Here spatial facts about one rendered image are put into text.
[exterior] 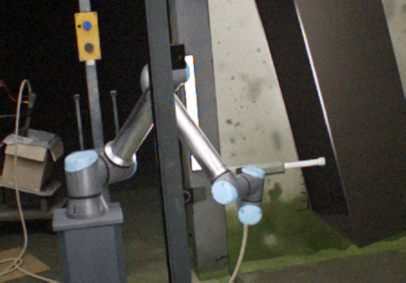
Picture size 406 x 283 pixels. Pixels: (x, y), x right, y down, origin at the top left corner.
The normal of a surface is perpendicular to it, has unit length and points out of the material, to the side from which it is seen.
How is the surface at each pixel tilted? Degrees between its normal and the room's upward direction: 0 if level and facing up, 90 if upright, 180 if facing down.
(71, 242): 90
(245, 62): 90
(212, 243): 90
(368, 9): 90
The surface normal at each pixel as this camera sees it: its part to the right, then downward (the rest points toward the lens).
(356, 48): 0.19, 0.14
